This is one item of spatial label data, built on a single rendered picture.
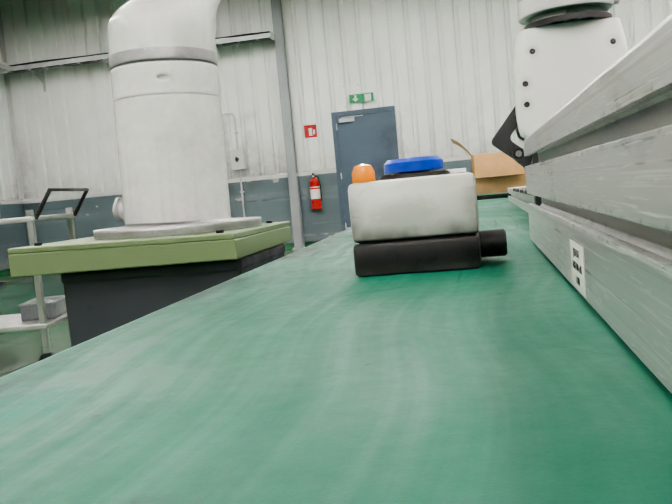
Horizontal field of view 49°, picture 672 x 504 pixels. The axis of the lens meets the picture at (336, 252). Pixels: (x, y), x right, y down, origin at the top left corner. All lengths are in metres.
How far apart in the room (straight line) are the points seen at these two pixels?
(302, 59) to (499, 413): 11.90
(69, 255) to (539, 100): 0.48
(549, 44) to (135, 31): 0.42
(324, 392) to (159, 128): 0.63
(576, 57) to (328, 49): 11.39
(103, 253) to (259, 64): 11.48
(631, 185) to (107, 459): 0.15
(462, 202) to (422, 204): 0.02
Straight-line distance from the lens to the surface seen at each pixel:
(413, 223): 0.46
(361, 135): 11.74
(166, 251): 0.74
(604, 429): 0.17
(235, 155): 12.06
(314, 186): 11.69
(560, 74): 0.69
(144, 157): 0.83
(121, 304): 0.80
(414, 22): 11.92
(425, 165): 0.49
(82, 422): 0.21
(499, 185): 2.85
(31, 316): 4.66
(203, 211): 0.82
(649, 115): 0.23
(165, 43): 0.83
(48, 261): 0.80
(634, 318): 0.22
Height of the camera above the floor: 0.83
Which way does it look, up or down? 5 degrees down
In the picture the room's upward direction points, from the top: 5 degrees counter-clockwise
